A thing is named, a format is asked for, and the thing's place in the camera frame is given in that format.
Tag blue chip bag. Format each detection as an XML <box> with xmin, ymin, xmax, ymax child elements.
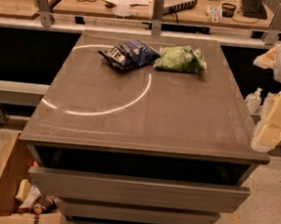
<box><xmin>99</xmin><ymin>40</ymin><xmax>161</xmax><ymax>71</ymax></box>

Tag green chip bag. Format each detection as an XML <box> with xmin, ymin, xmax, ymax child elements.
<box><xmin>154</xmin><ymin>45</ymin><xmax>207</xmax><ymax>73</ymax></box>

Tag clear sanitizer bottle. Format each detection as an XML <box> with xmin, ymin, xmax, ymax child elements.
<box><xmin>245</xmin><ymin>88</ymin><xmax>262</xmax><ymax>113</ymax></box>

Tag black keyboard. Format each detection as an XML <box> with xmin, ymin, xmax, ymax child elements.
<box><xmin>241</xmin><ymin>0</ymin><xmax>268</xmax><ymax>20</ymax></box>

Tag dark round cup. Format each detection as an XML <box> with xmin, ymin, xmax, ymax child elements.
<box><xmin>221</xmin><ymin>3</ymin><xmax>236</xmax><ymax>18</ymax></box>

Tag white patterned cup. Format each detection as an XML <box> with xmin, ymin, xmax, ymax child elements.
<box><xmin>207</xmin><ymin>5</ymin><xmax>222</xmax><ymax>22</ymax></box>

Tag grey power strip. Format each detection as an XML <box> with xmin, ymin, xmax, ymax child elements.
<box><xmin>163</xmin><ymin>0</ymin><xmax>198</xmax><ymax>15</ymax></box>

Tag grey drawer cabinet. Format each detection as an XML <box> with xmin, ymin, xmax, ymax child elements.
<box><xmin>20</xmin><ymin>30</ymin><xmax>269</xmax><ymax>224</ymax></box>

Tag clear lidded cup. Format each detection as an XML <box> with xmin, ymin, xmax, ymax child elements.
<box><xmin>113</xmin><ymin>0</ymin><xmax>133</xmax><ymax>18</ymax></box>

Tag middle grey drawer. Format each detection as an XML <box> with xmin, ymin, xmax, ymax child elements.
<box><xmin>55</xmin><ymin>198</ymin><xmax>220</xmax><ymax>224</ymax></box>

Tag top grey drawer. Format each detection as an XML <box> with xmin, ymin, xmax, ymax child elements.
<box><xmin>29</xmin><ymin>166</ymin><xmax>251</xmax><ymax>213</ymax></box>

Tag snack packs in box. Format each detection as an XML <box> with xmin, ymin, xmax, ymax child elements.
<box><xmin>15</xmin><ymin>179</ymin><xmax>56</xmax><ymax>215</ymax></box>

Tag cardboard box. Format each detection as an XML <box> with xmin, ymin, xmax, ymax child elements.
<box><xmin>0</xmin><ymin>133</ymin><xmax>62</xmax><ymax>224</ymax></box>

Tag right metal bracket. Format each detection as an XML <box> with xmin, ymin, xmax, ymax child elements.
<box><xmin>262</xmin><ymin>4</ymin><xmax>281</xmax><ymax>46</ymax></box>

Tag metal bracket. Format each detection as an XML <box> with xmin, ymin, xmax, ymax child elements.
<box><xmin>35</xmin><ymin>0</ymin><xmax>54</xmax><ymax>27</ymax></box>
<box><xmin>262</xmin><ymin>4</ymin><xmax>281</xmax><ymax>46</ymax></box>
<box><xmin>151</xmin><ymin>0</ymin><xmax>164</xmax><ymax>36</ymax></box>

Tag middle metal bracket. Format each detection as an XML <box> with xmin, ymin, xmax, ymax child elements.
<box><xmin>151</xmin><ymin>0</ymin><xmax>164</xmax><ymax>36</ymax></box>

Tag left metal bracket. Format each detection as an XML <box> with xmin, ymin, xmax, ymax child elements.
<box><xmin>35</xmin><ymin>0</ymin><xmax>54</xmax><ymax>27</ymax></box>

